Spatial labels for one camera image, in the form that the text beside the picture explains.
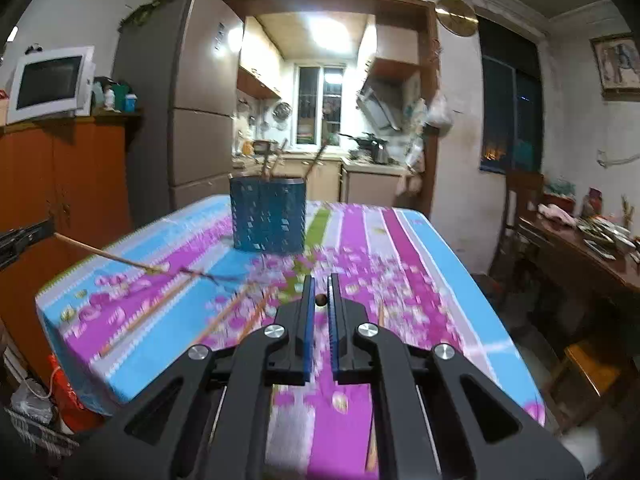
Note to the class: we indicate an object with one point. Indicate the framed wall picture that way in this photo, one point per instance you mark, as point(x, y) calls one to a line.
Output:
point(617, 58)

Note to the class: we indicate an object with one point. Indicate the wooden stool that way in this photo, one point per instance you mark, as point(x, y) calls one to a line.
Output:
point(605, 373)

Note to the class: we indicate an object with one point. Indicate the black wok on stove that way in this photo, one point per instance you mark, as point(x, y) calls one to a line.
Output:
point(369, 142)

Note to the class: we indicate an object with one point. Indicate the green box on cabinet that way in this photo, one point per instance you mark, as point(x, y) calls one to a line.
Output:
point(120, 89)

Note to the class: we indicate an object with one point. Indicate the beige kitchen base cabinets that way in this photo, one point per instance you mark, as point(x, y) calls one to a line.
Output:
point(335, 178)

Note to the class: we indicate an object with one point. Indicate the steel kettle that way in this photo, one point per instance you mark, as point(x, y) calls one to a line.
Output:
point(379, 153)

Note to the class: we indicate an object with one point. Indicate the orange wooden cabinet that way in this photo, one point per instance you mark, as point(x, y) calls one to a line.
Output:
point(72, 171)

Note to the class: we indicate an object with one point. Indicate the gold round wall clock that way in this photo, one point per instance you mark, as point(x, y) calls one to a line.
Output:
point(457, 17)

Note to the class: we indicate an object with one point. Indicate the brown three-door refrigerator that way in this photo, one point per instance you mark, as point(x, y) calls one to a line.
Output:
point(182, 64)

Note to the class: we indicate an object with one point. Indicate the dark window with curtain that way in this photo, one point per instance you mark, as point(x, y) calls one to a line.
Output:
point(513, 124)

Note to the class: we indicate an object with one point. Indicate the white microwave oven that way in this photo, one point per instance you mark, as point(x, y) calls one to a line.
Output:
point(52, 82)

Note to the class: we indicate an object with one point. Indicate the blue capped jar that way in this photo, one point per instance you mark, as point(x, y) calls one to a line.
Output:
point(130, 103)

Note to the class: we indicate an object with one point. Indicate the striped floral tablecloth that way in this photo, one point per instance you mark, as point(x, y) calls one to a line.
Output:
point(115, 325)

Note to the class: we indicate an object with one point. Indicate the dark wooden chair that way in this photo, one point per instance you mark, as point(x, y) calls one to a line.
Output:
point(521, 200)

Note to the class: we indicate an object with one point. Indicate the steel range hood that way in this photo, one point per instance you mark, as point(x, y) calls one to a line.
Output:
point(381, 103)

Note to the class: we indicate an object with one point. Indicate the wooden chopstick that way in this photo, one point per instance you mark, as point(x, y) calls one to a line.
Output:
point(227, 325)
point(143, 266)
point(147, 310)
point(321, 300)
point(257, 314)

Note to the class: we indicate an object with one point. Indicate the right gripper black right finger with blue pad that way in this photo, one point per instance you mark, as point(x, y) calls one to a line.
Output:
point(435, 414)

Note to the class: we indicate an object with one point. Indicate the wire basket with bag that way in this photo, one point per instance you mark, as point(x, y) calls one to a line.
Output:
point(30, 416)

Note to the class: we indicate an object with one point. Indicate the white plastic bag hanging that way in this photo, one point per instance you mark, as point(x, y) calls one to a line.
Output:
point(439, 113)

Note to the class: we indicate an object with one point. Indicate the white bottle on cabinet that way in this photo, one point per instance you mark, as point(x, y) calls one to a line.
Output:
point(109, 99)

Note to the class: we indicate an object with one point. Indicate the blue perforated utensil holder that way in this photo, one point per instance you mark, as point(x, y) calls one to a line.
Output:
point(268, 214)

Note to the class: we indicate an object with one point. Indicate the red plastic bag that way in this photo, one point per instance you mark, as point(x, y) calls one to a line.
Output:
point(74, 414)

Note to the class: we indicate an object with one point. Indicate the beige upper kitchen cabinets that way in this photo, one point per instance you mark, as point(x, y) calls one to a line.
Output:
point(260, 63)

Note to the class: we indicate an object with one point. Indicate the kitchen window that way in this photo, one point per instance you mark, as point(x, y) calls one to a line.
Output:
point(319, 105)

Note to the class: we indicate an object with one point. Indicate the dark wooden side table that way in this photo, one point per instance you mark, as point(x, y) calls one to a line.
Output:
point(564, 258)

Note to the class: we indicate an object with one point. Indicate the pink cloth on side table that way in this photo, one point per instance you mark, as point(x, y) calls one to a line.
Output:
point(556, 214)

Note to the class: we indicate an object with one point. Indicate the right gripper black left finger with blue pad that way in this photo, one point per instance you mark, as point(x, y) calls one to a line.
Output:
point(207, 415)

